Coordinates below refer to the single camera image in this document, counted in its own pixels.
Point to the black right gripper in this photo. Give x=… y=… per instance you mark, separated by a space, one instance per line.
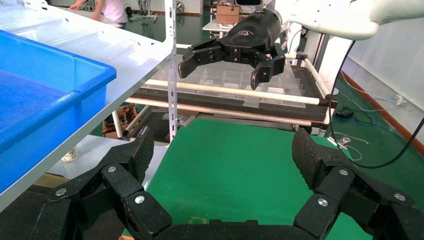
x=255 y=30

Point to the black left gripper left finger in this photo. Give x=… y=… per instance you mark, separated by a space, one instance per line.
x=122 y=185

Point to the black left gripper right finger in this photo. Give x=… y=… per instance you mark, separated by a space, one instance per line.
x=334 y=185

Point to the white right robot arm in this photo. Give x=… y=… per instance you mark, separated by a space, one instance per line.
x=348 y=16

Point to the clear plastic organiser box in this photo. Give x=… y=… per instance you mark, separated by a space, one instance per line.
x=228 y=79

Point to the brown cardboard carton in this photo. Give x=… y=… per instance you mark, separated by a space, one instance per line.
x=228 y=15

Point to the blue plastic tray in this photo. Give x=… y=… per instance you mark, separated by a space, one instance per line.
x=49 y=82

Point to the white background table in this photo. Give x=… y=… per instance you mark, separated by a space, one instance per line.
x=212 y=26

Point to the silver metal clamp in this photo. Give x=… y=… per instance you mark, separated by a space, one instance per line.
x=342 y=142

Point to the white paper cup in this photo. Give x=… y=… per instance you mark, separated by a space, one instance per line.
x=70 y=154

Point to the black power adapter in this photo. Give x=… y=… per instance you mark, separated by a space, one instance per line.
x=344 y=113

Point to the tan wooden board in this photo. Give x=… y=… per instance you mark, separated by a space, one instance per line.
x=49 y=181

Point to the white robot torso column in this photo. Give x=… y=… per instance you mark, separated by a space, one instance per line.
x=326 y=59

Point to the green table cloth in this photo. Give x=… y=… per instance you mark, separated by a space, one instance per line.
x=225 y=172

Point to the person in pink shirt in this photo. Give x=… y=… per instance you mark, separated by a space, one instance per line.
x=114 y=11

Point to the white metal shelf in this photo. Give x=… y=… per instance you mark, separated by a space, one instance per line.
x=99 y=39

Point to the white pipe frame cart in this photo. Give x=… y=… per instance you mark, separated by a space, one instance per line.
x=232 y=113

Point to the white perforated shelf post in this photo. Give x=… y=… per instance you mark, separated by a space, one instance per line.
x=171 y=82

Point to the white wall socket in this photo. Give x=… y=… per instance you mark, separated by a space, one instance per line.
x=400 y=100

